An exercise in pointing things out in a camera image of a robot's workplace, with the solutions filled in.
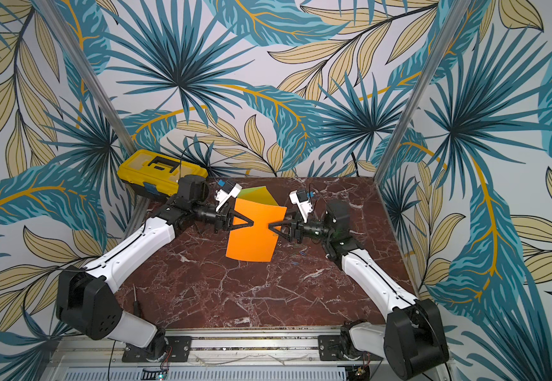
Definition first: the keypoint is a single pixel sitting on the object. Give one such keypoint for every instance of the yellow paper sheet stack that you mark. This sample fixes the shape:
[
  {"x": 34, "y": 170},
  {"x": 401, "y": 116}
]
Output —
[{"x": 270, "y": 202}]

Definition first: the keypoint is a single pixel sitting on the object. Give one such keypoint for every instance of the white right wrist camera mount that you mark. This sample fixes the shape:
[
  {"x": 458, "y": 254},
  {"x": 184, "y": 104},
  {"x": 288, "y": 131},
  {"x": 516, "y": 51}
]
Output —
[{"x": 302, "y": 200}]

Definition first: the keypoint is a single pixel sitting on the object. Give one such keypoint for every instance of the yellow black toolbox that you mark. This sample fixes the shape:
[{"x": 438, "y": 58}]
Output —
[{"x": 154, "y": 175}]

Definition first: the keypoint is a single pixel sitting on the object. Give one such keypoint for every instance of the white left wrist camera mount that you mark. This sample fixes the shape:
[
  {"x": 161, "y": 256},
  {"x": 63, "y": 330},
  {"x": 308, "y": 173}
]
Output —
[{"x": 228, "y": 189}]

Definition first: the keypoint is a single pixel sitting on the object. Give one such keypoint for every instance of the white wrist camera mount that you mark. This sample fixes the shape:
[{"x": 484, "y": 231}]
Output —
[
  {"x": 228, "y": 189},
  {"x": 302, "y": 200}
]

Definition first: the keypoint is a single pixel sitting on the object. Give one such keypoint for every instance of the aluminium front rail frame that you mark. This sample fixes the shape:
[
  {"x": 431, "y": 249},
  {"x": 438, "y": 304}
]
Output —
[{"x": 285, "y": 353}]

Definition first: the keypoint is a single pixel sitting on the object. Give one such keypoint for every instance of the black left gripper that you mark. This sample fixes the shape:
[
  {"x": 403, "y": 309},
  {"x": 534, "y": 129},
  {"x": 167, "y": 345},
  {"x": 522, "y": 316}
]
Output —
[{"x": 224, "y": 219}]

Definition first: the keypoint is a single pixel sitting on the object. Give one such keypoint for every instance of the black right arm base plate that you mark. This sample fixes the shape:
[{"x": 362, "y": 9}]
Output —
[{"x": 339, "y": 348}]

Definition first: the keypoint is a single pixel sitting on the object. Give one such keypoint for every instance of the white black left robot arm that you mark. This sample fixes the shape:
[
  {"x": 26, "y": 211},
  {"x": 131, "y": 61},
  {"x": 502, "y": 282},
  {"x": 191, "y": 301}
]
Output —
[{"x": 86, "y": 297}]

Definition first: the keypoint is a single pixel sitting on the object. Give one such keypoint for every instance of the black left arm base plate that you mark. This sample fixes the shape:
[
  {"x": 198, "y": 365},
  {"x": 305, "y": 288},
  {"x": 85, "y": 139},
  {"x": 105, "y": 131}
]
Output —
[{"x": 175, "y": 349}]

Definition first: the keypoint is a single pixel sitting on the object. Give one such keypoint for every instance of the orange paper sheet stack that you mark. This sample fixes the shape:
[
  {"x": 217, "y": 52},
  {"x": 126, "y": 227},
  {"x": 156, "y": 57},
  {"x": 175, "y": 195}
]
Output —
[{"x": 256, "y": 243}]

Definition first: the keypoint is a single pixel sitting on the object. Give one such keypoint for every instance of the black screwdriver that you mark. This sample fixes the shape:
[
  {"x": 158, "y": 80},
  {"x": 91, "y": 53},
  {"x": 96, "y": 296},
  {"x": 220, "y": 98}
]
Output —
[{"x": 137, "y": 310}]

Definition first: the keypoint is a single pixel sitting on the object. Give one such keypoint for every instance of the green paper sheet stack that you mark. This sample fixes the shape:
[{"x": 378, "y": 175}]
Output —
[{"x": 254, "y": 194}]

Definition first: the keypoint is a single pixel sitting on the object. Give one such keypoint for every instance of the aluminium corner post right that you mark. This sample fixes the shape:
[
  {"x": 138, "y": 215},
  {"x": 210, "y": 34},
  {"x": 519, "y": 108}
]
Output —
[{"x": 443, "y": 39}]

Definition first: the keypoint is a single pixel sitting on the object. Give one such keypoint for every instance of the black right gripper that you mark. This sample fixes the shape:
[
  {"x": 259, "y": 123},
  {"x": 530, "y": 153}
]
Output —
[{"x": 294, "y": 228}]

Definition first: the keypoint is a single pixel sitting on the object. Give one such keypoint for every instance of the aluminium corner post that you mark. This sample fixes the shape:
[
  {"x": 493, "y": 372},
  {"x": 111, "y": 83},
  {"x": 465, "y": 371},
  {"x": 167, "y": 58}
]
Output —
[
  {"x": 443, "y": 39},
  {"x": 72, "y": 47}
]

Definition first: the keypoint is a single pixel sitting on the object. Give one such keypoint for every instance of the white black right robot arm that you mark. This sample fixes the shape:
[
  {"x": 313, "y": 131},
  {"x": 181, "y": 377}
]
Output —
[{"x": 413, "y": 339}]

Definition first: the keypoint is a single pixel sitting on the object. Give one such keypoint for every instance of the aluminium corner post left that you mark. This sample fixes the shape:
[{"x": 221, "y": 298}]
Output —
[{"x": 72, "y": 47}]

